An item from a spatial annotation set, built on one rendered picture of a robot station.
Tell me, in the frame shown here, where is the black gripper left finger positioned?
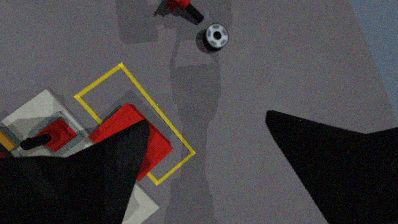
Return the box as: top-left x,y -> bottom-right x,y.
0,120 -> 150,224

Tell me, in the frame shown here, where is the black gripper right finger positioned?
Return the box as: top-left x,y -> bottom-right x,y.
265,110 -> 398,224

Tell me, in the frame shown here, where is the yellow rectangular outline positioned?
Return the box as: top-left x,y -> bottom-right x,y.
74,63 -> 195,185

